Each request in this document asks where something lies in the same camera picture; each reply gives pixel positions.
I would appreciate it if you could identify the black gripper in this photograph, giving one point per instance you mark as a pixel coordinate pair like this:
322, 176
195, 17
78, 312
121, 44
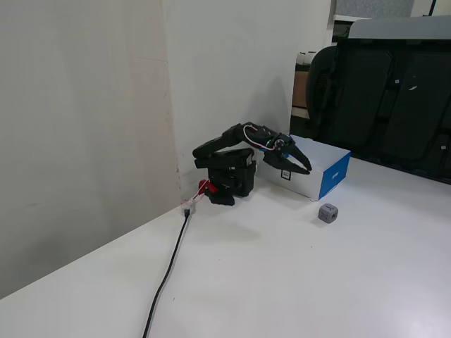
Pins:
286, 157

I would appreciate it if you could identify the brown cardboard box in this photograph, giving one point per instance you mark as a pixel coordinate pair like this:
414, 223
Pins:
300, 88

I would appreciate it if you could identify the gray block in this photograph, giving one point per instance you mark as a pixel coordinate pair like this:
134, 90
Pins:
328, 213

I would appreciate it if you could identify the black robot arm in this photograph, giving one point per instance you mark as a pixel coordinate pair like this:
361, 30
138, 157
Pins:
225, 165

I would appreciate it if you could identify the black office chair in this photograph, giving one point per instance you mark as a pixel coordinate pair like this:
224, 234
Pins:
419, 105
338, 95

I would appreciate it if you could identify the gray chair back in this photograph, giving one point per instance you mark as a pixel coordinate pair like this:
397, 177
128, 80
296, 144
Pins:
398, 28

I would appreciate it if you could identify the blue and white cardboard box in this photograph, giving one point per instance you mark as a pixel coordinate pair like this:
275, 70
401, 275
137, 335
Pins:
317, 165

